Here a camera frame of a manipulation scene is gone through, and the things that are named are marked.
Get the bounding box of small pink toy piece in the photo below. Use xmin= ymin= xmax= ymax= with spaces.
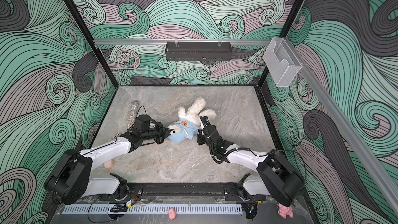
xmin=168 ymin=208 xmax=177 ymax=220

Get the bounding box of white slotted cable duct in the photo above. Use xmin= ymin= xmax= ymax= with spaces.
xmin=61 ymin=203 xmax=243 ymax=215

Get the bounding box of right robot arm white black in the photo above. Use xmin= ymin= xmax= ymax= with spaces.
xmin=198 ymin=116 xmax=304 ymax=207

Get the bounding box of clear acrylic wall holder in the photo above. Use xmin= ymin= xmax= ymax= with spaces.
xmin=263 ymin=37 xmax=302 ymax=88

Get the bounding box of aluminium rail right wall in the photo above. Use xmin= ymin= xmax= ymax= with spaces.
xmin=285 ymin=40 xmax=398 ymax=213

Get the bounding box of pink plush toy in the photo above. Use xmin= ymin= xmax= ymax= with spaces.
xmin=278 ymin=204 xmax=294 ymax=219

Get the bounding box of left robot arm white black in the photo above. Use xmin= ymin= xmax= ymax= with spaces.
xmin=44 ymin=115 xmax=173 ymax=205

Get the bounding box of clear tube with beads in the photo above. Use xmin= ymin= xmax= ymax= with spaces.
xmin=127 ymin=101 xmax=139 ymax=129

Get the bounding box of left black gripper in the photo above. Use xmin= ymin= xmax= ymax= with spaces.
xmin=141 ymin=122 xmax=174 ymax=144

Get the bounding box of light blue teddy hoodie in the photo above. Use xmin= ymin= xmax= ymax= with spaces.
xmin=168 ymin=119 xmax=199 ymax=144

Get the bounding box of aluminium rail wall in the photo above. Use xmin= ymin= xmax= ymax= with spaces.
xmin=93 ymin=38 xmax=272 ymax=47
xmin=285 ymin=40 xmax=398 ymax=213

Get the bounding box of small peach pink ball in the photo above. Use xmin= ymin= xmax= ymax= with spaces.
xmin=104 ymin=159 xmax=115 ymax=170

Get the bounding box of black wall-mounted tray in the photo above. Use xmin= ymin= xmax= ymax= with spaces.
xmin=165 ymin=41 xmax=232 ymax=61

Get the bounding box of white teddy bear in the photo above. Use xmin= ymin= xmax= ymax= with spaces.
xmin=177 ymin=97 xmax=217 ymax=129

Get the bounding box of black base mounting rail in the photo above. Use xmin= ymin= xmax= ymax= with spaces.
xmin=60 ymin=181 xmax=308 ymax=202

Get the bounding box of aluminium rail back wall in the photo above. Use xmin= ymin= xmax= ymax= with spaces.
xmin=93 ymin=38 xmax=272 ymax=47

